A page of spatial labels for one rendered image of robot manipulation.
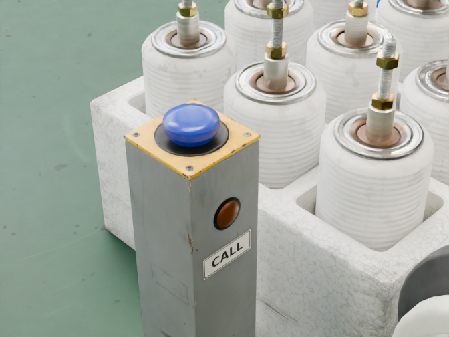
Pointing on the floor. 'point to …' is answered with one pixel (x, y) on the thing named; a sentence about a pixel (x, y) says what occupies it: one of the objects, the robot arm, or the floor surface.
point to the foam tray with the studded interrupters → (286, 241)
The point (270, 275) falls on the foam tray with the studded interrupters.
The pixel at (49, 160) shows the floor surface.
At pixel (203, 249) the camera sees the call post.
